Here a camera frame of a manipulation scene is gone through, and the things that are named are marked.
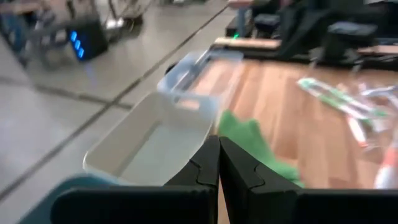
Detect beige plastic bin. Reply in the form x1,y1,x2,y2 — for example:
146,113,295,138
82,91,219,187

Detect black computer tower blue lights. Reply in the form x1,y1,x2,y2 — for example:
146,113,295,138
65,17,109,62

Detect green toothbrush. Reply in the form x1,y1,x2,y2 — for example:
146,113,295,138
297,77,389,123

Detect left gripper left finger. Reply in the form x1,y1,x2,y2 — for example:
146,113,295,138
50,135,220,224

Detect black round clamp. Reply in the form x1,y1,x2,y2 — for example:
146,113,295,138
164,61,178,75

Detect green cloth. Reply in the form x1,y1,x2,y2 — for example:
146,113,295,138
216,109,305,189

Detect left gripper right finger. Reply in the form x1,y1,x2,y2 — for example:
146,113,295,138
220,136,398,224

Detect black box with green light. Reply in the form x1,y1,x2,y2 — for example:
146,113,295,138
225,17,242,40

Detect office chair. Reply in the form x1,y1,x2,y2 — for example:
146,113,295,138
104,0,144,32

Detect clear plastic bin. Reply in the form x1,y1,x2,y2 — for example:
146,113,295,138
156,49,245,125

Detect orange toothbrush in clear wrapper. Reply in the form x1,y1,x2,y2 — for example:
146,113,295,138
374,145,398,190
344,114,370,149

